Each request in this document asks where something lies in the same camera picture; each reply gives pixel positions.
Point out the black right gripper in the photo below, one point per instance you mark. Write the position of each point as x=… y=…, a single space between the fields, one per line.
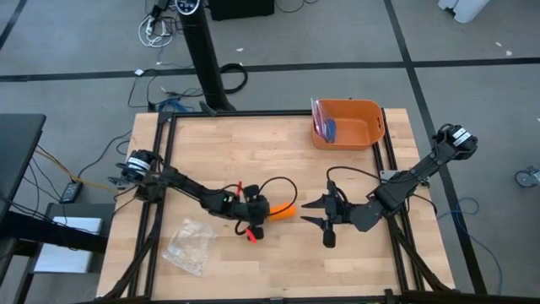
x=339 y=213

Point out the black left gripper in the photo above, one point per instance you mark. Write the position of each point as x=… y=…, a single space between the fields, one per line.
x=253 y=209

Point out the orange elastic bandage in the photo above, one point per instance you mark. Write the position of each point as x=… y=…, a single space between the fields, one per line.
x=282 y=212

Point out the clear plastic zip bag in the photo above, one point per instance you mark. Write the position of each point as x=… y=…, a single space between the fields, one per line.
x=190 y=247

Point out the orange plastic bin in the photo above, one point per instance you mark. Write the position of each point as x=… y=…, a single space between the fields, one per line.
x=358 y=126

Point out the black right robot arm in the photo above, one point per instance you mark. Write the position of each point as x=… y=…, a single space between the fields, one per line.
x=405 y=183

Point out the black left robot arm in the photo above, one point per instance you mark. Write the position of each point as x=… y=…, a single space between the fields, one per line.
x=185 y=190

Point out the white item in basket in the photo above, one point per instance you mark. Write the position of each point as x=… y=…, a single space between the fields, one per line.
x=325 y=126

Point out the black tower fan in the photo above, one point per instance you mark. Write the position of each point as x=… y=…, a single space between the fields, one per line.
x=204 y=55

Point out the white small floor adapter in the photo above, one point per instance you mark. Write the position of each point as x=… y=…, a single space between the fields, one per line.
x=139 y=72

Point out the black power adapter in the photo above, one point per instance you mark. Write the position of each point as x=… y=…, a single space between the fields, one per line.
x=71 y=192

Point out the white shelf box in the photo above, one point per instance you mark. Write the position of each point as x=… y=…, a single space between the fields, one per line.
x=63 y=257

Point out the black floor box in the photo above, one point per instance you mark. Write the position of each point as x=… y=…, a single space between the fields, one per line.
x=240 y=8

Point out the black desk leg beam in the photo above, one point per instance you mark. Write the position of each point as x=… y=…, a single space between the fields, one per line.
x=50 y=232

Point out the grey caster wheel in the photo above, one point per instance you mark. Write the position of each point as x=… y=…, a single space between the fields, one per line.
x=525 y=178

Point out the black desk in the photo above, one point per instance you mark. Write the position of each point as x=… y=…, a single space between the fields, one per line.
x=19 y=148

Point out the white moulded foam seat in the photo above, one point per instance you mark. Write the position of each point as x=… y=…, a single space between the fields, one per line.
x=464 y=10

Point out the black aluminium table frame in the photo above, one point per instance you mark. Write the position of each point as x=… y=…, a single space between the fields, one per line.
x=253 y=113

